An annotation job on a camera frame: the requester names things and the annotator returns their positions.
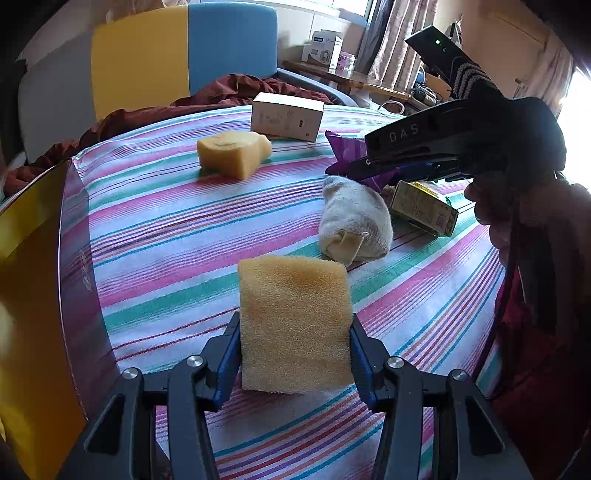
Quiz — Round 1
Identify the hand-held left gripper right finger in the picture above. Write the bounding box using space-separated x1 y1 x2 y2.
348 314 536 480

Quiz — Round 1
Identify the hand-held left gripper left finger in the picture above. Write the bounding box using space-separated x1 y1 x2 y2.
55 311 243 480

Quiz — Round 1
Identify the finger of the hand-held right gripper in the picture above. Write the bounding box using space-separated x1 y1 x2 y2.
326 156 435 180
392 158 462 182

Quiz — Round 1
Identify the purple snack packet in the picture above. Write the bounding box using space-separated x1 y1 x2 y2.
324 130 402 192

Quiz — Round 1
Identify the white sock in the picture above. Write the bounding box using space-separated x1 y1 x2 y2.
320 175 394 265

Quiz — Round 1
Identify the rectangular yellow sponge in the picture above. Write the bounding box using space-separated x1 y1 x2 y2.
237 254 356 397

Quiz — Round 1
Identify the white cardboard box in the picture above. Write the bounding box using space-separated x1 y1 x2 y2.
250 92 324 143

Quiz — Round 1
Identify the irregular yellow sponge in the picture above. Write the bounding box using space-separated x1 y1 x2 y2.
197 130 273 181

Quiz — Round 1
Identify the yellow storage box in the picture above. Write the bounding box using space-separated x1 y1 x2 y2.
0 161 116 480

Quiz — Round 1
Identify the person's right hand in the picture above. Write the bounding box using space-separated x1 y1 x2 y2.
464 178 520 261

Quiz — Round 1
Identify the pale side curtain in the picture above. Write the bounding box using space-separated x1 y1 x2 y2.
526 41 575 116

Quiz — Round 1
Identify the wooden side desk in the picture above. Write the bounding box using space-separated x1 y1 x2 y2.
281 59 411 100

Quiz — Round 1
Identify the white blue appliance carton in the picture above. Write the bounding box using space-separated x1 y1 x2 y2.
301 30 343 70

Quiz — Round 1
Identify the striped bed sheet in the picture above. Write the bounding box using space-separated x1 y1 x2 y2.
60 105 509 480

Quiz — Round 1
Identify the beige patterned curtain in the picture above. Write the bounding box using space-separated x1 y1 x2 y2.
367 0 439 88

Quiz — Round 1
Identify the maroon blanket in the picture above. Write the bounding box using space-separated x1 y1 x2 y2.
0 74 333 195

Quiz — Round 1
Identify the person's dark red garment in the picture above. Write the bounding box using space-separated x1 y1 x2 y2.
475 180 591 480

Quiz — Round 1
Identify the blue yellow grey sofa chair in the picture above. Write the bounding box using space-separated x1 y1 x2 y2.
17 2 352 162

